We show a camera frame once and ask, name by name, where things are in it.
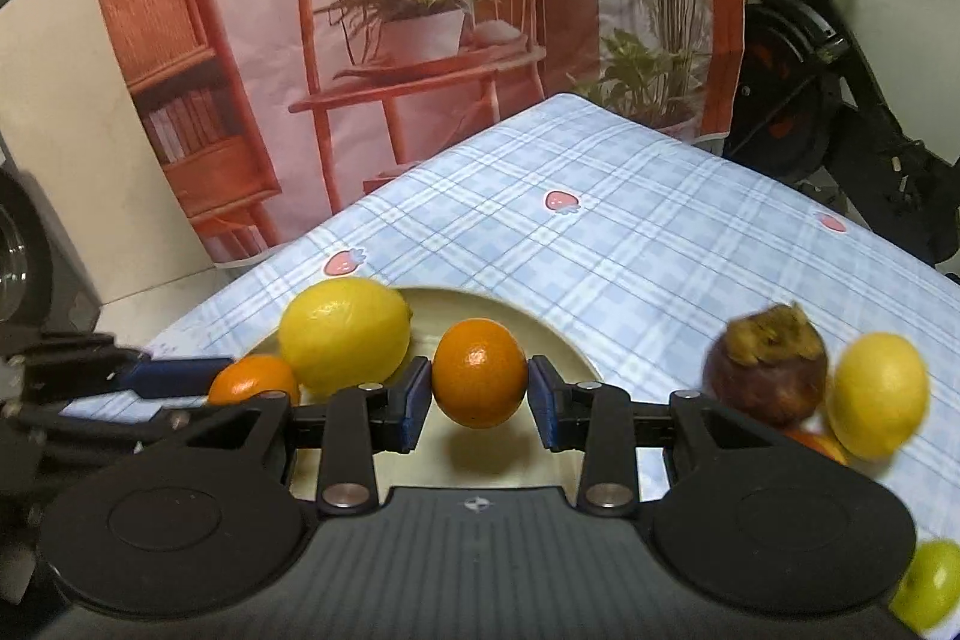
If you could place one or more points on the dark round appliance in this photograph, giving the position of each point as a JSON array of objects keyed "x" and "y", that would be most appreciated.
[{"x": 19, "y": 250}]

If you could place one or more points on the cream plate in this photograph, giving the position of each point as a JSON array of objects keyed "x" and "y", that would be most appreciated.
[{"x": 480, "y": 302}]

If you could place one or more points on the printed wall backdrop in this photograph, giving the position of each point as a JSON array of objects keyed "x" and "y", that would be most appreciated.
[{"x": 315, "y": 48}]

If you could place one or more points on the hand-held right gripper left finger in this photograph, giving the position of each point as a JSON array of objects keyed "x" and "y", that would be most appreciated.
[{"x": 416, "y": 407}]

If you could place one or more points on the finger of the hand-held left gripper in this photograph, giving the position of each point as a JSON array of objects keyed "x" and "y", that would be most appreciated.
[
  {"x": 112, "y": 426},
  {"x": 180, "y": 376}
]

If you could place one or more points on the green apple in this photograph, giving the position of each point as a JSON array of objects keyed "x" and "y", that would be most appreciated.
[{"x": 934, "y": 584}]

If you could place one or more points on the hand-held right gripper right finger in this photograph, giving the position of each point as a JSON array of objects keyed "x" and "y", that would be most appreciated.
[{"x": 544, "y": 404}]

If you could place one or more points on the purple mangosteen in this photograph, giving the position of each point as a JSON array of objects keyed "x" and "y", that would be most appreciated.
[{"x": 765, "y": 381}]

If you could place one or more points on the orange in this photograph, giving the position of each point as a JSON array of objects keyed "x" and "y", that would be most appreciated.
[
  {"x": 480, "y": 374},
  {"x": 251, "y": 379}
]

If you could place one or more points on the blue plaid tablecloth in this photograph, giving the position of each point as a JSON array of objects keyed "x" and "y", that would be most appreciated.
[{"x": 637, "y": 250}]

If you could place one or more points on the black exercise bike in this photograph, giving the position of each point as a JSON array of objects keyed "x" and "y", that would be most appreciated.
[{"x": 810, "y": 78}]

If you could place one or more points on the yellow lemon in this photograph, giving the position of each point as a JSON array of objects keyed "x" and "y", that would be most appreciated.
[
  {"x": 877, "y": 396},
  {"x": 345, "y": 332}
]

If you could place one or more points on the red apple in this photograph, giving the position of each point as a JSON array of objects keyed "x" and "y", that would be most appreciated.
[{"x": 821, "y": 445}]

